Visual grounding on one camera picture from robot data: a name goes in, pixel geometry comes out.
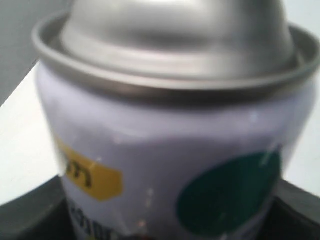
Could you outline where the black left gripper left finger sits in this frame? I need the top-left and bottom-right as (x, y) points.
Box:
(0, 176), (75, 240)

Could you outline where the white spray paint can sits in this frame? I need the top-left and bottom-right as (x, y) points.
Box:
(32, 0), (320, 240)

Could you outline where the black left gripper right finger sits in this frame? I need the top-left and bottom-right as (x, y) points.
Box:
(259, 178), (320, 240)

